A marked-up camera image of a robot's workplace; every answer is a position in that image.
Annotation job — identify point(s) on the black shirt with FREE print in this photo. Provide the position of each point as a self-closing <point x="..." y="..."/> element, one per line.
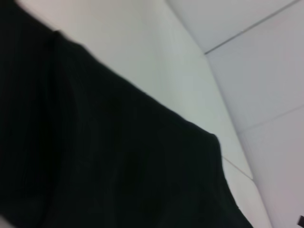
<point x="95" y="142"/>

